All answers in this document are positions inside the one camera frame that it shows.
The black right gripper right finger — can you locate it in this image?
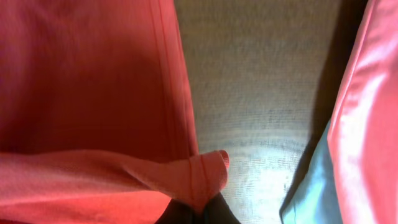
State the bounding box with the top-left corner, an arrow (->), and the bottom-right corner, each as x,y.
202,193 -> 240,224

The grey shirt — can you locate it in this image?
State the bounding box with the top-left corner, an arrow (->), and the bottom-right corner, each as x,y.
279,123 -> 343,224

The orange soccer t-shirt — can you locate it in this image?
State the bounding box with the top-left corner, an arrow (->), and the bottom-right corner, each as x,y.
1,0 -> 229,223

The pink shirt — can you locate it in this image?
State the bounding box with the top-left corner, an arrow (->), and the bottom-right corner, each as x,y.
328,0 -> 397,223

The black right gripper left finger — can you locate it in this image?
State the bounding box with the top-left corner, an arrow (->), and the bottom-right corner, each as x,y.
155,200 -> 205,224

